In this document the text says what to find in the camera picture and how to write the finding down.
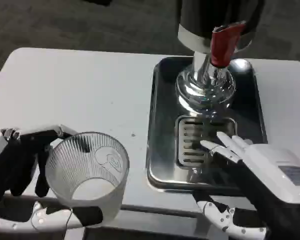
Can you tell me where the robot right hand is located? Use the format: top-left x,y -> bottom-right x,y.
193,131 -> 300,240

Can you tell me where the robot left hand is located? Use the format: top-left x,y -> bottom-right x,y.
0,123 -> 104,231

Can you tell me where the clear ribbed glass cup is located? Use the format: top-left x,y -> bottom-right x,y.
44,131 -> 130,225

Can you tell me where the slotted steel drip grid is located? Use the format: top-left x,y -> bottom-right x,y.
174,115 -> 239,169

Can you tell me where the steel drip tray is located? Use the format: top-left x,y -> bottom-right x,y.
145,56 -> 269,194

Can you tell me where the black and steel drink dispenser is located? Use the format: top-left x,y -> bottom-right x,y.
175,0 -> 266,119

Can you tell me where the red dispenser tap handle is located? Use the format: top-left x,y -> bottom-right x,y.
210,20 -> 247,68

